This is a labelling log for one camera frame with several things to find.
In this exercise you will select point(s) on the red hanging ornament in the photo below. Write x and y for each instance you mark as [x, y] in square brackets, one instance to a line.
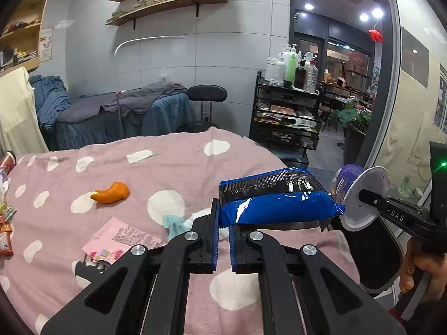
[375, 35]

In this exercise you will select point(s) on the pink spotted blanket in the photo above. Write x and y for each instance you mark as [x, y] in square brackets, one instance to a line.
[146, 178]

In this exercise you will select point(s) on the clear ribbed bottle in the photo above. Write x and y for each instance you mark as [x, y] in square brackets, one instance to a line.
[310, 76]

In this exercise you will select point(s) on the green potted plant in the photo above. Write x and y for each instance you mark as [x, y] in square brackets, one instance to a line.
[352, 115]

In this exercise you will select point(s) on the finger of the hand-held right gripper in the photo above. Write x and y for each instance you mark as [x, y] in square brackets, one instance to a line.
[372, 200]

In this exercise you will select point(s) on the blue massage bed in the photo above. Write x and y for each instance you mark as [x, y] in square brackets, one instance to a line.
[167, 115]

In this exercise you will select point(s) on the black trash bin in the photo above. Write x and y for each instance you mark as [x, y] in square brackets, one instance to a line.
[377, 258]

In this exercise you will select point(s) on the white floor lamp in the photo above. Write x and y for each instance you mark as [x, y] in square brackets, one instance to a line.
[146, 39]

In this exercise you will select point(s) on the wall poster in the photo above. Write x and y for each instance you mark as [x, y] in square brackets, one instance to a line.
[46, 43]

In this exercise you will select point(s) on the black round stool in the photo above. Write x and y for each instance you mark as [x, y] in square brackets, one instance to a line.
[206, 94]

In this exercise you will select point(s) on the blue snack packet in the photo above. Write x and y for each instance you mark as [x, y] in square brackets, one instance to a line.
[279, 206]

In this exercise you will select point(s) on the cream cloth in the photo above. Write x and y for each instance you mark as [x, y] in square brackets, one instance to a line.
[17, 111]

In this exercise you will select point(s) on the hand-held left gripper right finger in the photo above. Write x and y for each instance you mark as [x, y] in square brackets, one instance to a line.
[233, 251]

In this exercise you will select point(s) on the person's right hand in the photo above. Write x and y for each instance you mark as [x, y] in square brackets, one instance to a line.
[436, 272]

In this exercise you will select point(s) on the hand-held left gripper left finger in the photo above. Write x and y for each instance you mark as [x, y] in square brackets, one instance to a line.
[216, 230]

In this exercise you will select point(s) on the blue cloth pile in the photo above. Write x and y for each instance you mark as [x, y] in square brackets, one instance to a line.
[50, 101]

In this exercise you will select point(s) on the teal tissue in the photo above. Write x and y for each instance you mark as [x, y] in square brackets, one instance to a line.
[174, 225]

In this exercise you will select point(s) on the black storage cart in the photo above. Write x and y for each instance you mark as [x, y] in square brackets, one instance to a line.
[279, 129]

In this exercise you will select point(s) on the purple plastic cup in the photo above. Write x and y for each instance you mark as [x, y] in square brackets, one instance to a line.
[363, 216]

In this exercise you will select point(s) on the orange toy carrot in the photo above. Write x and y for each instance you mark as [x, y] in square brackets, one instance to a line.
[111, 193]

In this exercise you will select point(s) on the grey blanket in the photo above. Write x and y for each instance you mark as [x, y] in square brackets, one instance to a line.
[139, 99]

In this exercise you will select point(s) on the white pump bottle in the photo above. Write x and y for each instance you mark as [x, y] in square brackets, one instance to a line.
[291, 48]

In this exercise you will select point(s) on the white jar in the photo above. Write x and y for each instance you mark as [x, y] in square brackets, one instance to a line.
[274, 71]

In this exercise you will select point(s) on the pink paper leaflet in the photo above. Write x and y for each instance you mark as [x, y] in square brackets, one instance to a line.
[118, 237]

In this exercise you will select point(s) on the green bottle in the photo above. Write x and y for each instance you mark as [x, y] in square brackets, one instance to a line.
[291, 71]

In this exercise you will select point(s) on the dark bottle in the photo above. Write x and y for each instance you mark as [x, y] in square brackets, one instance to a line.
[300, 76]

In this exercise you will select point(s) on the red snack packet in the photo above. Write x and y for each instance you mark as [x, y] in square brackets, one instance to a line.
[5, 240]

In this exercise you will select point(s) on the red chips can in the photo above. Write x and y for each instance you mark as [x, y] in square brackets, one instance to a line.
[7, 162]

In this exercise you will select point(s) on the wooden cubby shelf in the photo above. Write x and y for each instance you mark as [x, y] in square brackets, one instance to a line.
[24, 42]

